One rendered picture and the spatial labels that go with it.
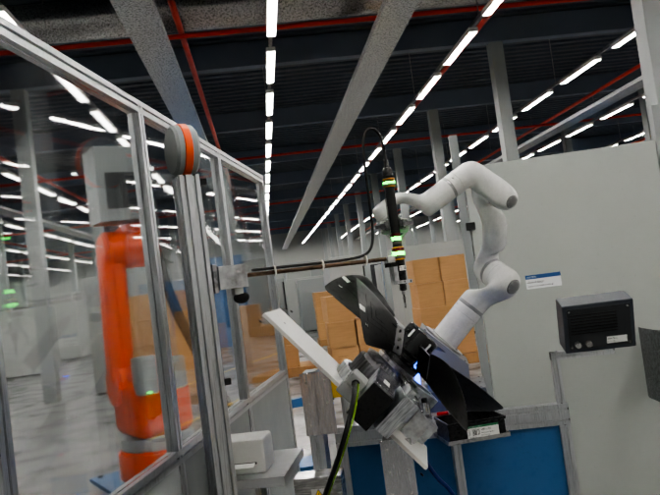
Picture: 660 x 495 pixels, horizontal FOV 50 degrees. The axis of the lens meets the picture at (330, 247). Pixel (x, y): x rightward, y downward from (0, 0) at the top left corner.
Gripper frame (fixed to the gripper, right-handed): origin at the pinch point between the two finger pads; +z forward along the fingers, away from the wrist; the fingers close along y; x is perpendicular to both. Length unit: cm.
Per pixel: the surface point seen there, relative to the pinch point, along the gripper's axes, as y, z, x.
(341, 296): 20.8, 6.0, -22.3
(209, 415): 59, 46, -51
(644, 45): -304, -610, 211
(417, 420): 1, 14, -65
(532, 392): -63, -179, -95
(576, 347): -61, -33, -53
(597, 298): -72, -33, -36
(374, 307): 8.6, 29.3, -26.7
